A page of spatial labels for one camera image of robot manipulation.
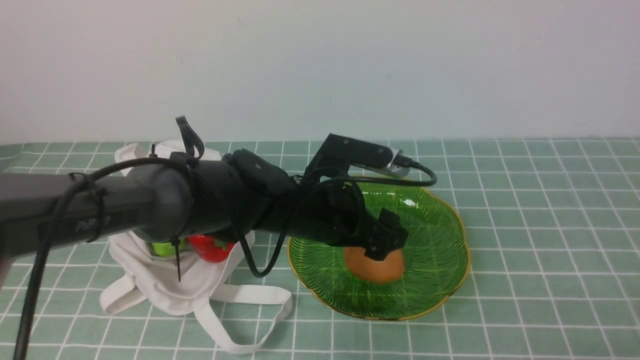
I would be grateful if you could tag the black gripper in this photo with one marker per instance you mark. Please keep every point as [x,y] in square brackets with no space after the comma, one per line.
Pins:
[333,212]

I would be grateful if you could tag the brown potato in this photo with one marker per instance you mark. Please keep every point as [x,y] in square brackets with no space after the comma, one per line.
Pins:
[377,272]

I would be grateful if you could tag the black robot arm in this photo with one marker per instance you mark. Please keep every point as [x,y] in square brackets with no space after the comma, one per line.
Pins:
[162,199]

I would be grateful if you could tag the white cloth tote bag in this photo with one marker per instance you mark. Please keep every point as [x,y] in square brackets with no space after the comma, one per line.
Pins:
[184,284]

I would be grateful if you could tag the green glass plate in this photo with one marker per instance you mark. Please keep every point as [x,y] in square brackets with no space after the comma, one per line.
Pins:
[437,256]

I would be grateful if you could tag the green checkered tablecloth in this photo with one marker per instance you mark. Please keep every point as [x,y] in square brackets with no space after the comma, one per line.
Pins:
[553,230]

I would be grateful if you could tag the red bell pepper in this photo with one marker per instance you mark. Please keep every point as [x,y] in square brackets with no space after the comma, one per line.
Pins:
[210,249]

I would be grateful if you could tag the green vegetable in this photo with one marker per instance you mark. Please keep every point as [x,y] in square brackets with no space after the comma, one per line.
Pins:
[167,249]

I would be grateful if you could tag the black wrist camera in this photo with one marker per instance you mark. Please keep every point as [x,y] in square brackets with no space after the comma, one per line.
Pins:
[338,153]

